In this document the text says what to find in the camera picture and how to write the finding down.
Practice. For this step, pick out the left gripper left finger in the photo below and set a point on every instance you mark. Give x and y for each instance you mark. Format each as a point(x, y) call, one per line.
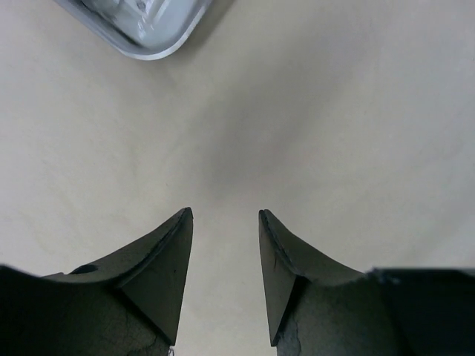
point(126, 303)

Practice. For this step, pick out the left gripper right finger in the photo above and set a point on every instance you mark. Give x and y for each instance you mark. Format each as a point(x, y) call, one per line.
point(316, 305)

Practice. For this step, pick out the beige cloth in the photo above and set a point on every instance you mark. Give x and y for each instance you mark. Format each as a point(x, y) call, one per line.
point(352, 121)

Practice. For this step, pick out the metal instrument tray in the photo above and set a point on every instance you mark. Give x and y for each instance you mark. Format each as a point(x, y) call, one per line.
point(142, 30)

